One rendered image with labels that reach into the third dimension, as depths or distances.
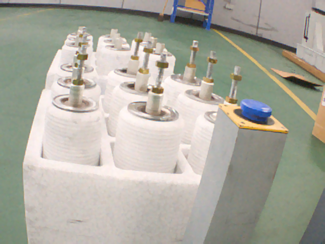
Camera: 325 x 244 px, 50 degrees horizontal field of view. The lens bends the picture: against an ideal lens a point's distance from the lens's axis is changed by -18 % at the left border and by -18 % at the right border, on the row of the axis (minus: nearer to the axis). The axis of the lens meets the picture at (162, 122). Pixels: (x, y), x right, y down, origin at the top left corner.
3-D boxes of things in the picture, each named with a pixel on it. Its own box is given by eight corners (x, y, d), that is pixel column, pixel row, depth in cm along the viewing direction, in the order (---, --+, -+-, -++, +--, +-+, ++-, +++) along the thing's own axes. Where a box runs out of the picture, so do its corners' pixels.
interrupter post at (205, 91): (207, 102, 73) (211, 84, 72) (195, 98, 74) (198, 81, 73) (212, 100, 75) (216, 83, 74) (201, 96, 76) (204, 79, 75)
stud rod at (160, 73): (150, 101, 61) (160, 51, 58) (157, 101, 61) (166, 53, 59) (152, 103, 60) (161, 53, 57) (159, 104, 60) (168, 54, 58)
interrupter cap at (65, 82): (83, 78, 74) (84, 75, 73) (103, 89, 69) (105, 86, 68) (50, 81, 69) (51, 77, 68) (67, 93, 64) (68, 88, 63)
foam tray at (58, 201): (189, 175, 102) (205, 105, 97) (238, 262, 66) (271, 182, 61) (38, 158, 92) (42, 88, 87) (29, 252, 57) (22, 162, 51)
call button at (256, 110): (260, 117, 47) (264, 100, 47) (273, 128, 44) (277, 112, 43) (233, 112, 46) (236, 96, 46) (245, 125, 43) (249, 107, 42)
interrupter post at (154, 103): (143, 110, 62) (146, 89, 61) (159, 112, 62) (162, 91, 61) (146, 115, 59) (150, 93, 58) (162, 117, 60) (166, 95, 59)
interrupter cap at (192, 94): (214, 108, 70) (214, 105, 70) (176, 95, 73) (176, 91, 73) (230, 103, 76) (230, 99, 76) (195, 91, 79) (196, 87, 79)
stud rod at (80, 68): (73, 93, 58) (81, 44, 55) (79, 94, 58) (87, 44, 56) (72, 95, 57) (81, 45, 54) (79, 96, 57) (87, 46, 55)
